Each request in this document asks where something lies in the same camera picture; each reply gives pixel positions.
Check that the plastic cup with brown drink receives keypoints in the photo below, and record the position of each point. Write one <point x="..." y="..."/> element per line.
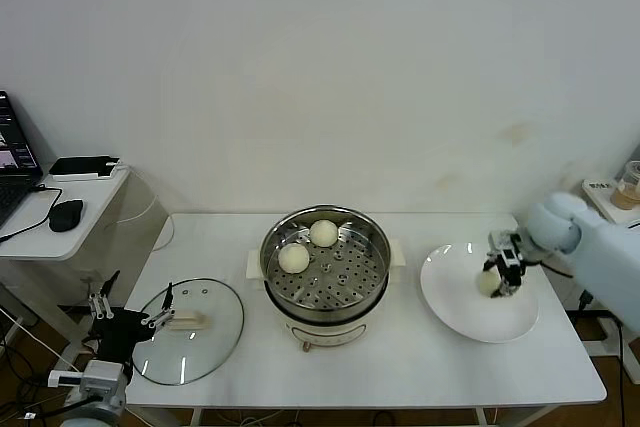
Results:
<point x="625" y="197"/>

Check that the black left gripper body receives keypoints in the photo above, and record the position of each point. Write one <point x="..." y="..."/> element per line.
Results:
<point x="122" y="332"/>

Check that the white flat box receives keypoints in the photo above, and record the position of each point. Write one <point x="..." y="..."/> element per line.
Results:
<point x="75" y="177"/>

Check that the black computer mouse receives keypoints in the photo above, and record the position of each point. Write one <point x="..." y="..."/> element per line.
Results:
<point x="66" y="215"/>

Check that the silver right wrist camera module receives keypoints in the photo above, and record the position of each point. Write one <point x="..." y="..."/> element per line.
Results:
<point x="507" y="252"/>

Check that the black flat device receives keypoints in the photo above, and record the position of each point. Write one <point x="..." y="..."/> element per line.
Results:
<point x="80" y="163"/>

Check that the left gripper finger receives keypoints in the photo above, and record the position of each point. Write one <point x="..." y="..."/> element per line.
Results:
<point x="159" y="316"/>
<point x="100" y="304"/>

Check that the white steamed baozi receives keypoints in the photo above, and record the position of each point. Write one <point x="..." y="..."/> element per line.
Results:
<point x="323" y="233"/>
<point x="293" y="257"/>
<point x="487" y="284"/>

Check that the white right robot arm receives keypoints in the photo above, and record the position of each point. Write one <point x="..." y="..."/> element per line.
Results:
<point x="610" y="257"/>

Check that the stainless steel steamer basket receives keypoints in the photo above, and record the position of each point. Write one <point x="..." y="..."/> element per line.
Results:
<point x="350" y="287"/>

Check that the grey left wrist camera module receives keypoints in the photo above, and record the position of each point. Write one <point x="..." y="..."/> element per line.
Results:
<point x="102" y="377"/>

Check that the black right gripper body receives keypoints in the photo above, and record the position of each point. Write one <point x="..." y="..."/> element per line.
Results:
<point x="510" y="277"/>

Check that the white side desk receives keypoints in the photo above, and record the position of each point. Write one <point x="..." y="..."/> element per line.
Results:
<point x="60" y="244"/>

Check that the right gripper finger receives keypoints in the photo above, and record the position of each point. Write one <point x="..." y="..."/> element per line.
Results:
<point x="505" y="293"/>
<point x="491" y="264"/>

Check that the white electric cooker pot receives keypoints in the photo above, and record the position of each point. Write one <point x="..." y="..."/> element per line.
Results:
<point x="325" y="337"/>

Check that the white round plate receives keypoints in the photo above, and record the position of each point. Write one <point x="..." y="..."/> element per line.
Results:
<point x="445" y="317"/>

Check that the black laptop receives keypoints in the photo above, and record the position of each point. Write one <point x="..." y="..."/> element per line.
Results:
<point x="15" y="147"/>

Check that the white side table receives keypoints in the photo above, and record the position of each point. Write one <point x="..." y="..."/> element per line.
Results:
<point x="600" y="197"/>

